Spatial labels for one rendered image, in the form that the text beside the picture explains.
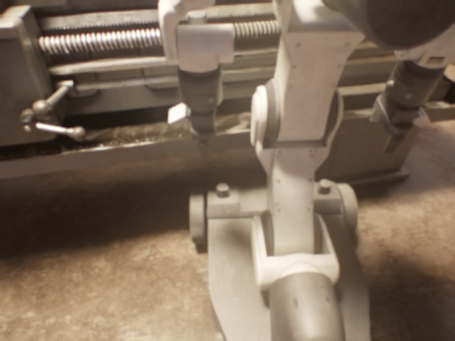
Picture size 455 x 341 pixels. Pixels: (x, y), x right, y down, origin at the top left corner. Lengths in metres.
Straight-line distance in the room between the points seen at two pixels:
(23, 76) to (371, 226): 1.25
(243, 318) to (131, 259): 0.51
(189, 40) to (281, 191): 0.43
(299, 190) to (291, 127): 0.18
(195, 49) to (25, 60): 0.42
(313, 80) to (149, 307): 0.84
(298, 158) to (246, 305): 0.42
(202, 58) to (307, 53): 0.19
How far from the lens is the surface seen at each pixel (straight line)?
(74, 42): 0.90
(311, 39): 0.61
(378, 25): 0.37
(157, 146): 0.94
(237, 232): 1.05
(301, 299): 0.75
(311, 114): 0.71
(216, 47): 0.58
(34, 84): 0.88
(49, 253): 1.37
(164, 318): 1.11
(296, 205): 0.83
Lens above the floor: 1.01
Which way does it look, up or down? 43 degrees down
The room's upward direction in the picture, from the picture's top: straight up
